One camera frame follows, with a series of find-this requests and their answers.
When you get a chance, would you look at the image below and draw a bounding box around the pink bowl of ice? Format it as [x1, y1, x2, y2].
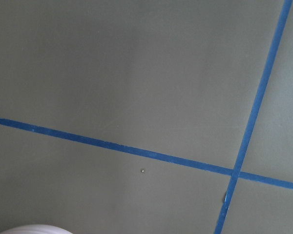
[0, 224, 72, 234]

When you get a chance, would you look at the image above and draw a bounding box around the blue tape line crosswise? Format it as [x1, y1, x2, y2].
[0, 118, 293, 190]

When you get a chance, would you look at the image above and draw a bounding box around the blue tape line right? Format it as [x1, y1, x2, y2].
[214, 0, 293, 234]

